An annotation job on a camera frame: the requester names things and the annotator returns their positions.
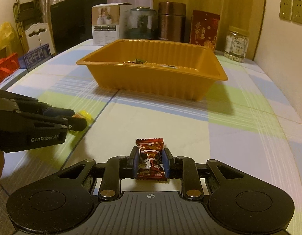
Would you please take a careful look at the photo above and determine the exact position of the dark red candy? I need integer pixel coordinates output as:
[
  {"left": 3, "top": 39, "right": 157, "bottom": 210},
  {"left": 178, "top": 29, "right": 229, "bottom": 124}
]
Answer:
[{"left": 136, "top": 138, "right": 167, "bottom": 181}]

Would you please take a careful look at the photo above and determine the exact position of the yellow candy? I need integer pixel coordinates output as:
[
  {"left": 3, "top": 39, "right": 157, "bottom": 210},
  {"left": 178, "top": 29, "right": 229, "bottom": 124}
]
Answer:
[{"left": 70, "top": 110, "right": 93, "bottom": 131}]

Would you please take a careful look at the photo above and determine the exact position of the black seaweed snack packet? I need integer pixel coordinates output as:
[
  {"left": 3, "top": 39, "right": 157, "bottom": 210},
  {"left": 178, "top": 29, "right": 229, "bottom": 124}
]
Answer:
[{"left": 161, "top": 64, "right": 178, "bottom": 69}]

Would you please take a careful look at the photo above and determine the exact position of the red green candy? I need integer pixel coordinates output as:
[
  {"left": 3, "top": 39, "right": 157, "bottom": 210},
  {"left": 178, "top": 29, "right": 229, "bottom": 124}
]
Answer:
[{"left": 123, "top": 58, "right": 146, "bottom": 64}]

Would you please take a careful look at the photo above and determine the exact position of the red bag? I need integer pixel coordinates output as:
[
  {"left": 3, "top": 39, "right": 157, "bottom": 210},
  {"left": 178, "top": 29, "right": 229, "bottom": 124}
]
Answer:
[{"left": 0, "top": 52, "right": 20, "bottom": 83}]

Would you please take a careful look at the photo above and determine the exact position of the blue milk carton box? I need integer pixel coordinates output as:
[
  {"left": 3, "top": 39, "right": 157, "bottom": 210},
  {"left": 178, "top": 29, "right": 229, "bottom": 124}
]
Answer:
[{"left": 19, "top": 44, "right": 52, "bottom": 72}]

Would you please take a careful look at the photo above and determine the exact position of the checkered tablecloth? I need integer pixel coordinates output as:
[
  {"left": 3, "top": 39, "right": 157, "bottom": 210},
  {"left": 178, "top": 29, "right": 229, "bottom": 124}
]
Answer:
[{"left": 0, "top": 40, "right": 302, "bottom": 234}]

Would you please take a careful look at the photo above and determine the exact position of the yellow plastic bag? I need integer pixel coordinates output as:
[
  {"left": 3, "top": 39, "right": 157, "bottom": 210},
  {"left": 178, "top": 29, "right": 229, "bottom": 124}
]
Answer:
[{"left": 0, "top": 22, "right": 18, "bottom": 55}]

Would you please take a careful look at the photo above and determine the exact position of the white wooden rack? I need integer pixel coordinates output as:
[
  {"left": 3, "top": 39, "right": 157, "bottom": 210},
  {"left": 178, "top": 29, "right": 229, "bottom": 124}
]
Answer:
[{"left": 25, "top": 22, "right": 55, "bottom": 55}]

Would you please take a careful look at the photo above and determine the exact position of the orange plastic tray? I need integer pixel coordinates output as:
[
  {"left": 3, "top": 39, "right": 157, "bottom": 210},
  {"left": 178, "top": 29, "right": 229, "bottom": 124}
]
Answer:
[{"left": 76, "top": 39, "right": 228, "bottom": 101}]

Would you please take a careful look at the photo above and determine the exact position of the folding step ladder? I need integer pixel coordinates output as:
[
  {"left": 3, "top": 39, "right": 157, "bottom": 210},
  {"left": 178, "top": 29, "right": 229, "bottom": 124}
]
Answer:
[{"left": 13, "top": 0, "right": 43, "bottom": 54}]

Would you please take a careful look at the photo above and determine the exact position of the black chair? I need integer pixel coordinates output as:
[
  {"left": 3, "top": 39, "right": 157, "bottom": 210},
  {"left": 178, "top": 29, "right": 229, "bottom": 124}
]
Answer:
[{"left": 50, "top": 0, "right": 107, "bottom": 53}]

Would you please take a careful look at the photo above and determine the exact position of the clear jar gold lid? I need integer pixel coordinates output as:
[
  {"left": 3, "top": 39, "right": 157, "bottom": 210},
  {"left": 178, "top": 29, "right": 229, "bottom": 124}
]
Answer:
[{"left": 223, "top": 25, "right": 249, "bottom": 63}]

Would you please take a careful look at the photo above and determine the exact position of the white product box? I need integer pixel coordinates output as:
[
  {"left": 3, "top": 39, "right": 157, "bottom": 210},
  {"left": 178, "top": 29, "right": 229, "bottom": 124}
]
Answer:
[{"left": 91, "top": 3, "right": 133, "bottom": 46}]

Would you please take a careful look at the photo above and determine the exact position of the red gift box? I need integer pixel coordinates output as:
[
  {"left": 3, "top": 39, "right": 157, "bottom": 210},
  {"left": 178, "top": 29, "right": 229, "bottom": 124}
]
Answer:
[{"left": 190, "top": 10, "right": 220, "bottom": 51}]

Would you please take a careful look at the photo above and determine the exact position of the green glass jar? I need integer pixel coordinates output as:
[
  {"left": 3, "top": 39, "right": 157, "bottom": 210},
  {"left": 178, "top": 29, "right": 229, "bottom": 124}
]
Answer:
[{"left": 127, "top": 6, "right": 157, "bottom": 40}]

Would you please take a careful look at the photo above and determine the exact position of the brown metal canister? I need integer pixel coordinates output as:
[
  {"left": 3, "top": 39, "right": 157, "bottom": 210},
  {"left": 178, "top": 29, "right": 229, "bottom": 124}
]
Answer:
[{"left": 158, "top": 1, "right": 186, "bottom": 42}]

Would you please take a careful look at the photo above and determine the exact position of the yellow curtain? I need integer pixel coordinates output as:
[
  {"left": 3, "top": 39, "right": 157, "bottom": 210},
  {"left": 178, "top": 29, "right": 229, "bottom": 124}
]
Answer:
[{"left": 153, "top": 0, "right": 265, "bottom": 60}]

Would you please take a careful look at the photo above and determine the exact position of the left wall socket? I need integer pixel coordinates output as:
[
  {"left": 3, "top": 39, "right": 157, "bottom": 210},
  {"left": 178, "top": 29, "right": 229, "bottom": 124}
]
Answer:
[{"left": 279, "top": 0, "right": 292, "bottom": 21}]

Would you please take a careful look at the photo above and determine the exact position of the wall socket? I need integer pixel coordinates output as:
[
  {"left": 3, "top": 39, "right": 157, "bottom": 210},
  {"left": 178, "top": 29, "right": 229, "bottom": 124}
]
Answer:
[
  {"left": 291, "top": 0, "right": 302, "bottom": 24},
  {"left": 279, "top": 0, "right": 292, "bottom": 21}
]

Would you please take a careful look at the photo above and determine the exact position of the right wall socket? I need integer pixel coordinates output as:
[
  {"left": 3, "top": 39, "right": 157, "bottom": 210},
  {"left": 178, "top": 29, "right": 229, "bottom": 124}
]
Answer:
[{"left": 291, "top": 0, "right": 302, "bottom": 24}]

